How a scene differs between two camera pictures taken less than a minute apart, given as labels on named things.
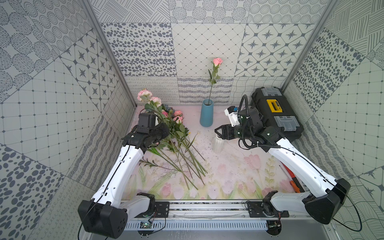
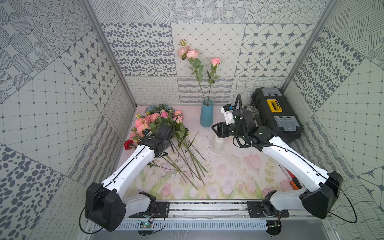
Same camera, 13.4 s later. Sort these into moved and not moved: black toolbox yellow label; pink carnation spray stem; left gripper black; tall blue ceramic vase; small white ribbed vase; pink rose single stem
Moved: left gripper black; pink carnation spray stem
Not moved: black toolbox yellow label; tall blue ceramic vase; pink rose single stem; small white ribbed vase
